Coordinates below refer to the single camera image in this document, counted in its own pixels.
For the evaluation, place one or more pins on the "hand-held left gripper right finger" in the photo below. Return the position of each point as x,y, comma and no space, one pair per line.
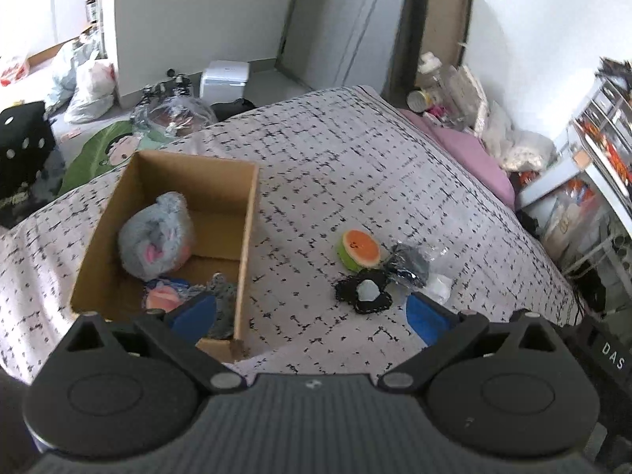
425,318

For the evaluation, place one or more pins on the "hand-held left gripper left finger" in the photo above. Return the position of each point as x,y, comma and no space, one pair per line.
193,315

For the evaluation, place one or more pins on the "peach toy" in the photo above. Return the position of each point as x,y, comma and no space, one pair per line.
163,296

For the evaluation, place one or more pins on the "grey and pink plush toy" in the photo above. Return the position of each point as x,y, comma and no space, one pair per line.
155,237

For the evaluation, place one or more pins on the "brown cardboard box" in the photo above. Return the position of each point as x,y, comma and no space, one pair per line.
217,217

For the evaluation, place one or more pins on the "black item in clear bag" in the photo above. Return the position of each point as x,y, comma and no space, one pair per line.
411,265

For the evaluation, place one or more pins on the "black crochet piece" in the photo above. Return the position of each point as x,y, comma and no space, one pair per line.
353,294

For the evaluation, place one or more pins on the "watermelon slice plush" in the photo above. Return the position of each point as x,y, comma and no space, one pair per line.
359,251

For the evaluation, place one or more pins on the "pink pillow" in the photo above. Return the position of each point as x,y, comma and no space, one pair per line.
469,153

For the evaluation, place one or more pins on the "green cartoon cushion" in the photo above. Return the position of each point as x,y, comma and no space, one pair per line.
106,150

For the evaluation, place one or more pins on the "clear plastic bag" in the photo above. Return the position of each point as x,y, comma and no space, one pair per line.
173,116

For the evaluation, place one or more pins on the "white storage shelf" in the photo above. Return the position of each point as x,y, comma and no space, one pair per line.
568,177

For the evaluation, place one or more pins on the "pile of white plastic bags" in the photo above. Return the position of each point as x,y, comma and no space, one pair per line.
503,133

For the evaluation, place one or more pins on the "black cloth bundle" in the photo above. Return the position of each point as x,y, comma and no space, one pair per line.
234,108

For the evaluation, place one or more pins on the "yellow tin can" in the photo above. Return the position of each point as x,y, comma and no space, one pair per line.
419,100

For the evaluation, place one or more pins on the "black tripod gear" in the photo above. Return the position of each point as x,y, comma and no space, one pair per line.
165,86

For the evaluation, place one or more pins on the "white box appliance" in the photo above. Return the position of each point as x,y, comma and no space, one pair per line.
223,81

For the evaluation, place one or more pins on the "black cube stool white dots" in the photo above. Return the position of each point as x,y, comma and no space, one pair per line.
22,148

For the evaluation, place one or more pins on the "white plastic trash bag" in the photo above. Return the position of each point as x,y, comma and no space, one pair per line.
94,91

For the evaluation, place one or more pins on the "clear plastic bottle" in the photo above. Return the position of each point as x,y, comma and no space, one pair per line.
428,69

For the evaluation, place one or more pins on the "grey plastic trash bag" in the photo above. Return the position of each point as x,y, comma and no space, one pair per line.
66,71

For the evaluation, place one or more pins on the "grey drawer organizer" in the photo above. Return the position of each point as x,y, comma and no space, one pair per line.
605,103

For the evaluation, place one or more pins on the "large flat cardboard panel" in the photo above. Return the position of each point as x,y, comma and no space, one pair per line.
434,24

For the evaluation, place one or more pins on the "red plastic bag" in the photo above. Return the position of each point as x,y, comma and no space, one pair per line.
12,71

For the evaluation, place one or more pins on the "white kitchen cabinet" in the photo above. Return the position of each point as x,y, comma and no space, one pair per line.
44,5

